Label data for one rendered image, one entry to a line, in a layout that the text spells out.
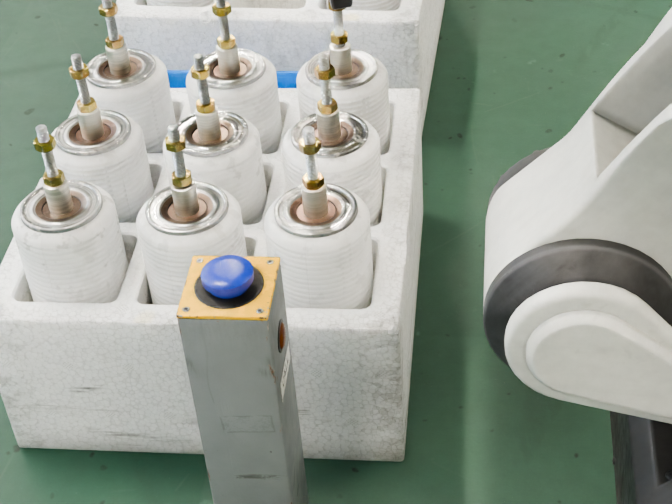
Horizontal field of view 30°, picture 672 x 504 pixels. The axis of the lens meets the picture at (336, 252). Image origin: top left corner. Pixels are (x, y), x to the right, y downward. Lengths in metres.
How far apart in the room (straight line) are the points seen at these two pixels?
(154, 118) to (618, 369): 0.63
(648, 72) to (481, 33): 0.95
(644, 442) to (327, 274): 0.31
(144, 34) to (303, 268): 0.59
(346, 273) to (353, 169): 0.12
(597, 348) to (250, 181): 0.46
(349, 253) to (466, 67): 0.72
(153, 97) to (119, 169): 0.13
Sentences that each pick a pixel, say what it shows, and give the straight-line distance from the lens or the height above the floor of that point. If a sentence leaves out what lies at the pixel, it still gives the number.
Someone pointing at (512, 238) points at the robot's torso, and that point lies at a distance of 0.93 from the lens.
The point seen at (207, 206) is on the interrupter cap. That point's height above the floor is 0.25.
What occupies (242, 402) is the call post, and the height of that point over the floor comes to 0.22.
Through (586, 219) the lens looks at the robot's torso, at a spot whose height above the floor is 0.39.
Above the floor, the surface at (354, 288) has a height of 0.19.
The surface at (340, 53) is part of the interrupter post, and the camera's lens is 1.29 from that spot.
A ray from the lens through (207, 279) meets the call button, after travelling 0.95.
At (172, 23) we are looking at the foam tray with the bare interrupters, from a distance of 1.60.
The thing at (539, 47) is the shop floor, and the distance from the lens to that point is 1.83.
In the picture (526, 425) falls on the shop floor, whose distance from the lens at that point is 1.27.
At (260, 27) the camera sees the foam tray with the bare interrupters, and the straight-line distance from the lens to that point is 1.57.
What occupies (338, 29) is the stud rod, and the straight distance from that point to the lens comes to 1.29.
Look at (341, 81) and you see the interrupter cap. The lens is 1.29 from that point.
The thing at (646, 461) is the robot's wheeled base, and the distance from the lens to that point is 1.01.
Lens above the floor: 0.95
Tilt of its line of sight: 40 degrees down
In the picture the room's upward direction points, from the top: 5 degrees counter-clockwise
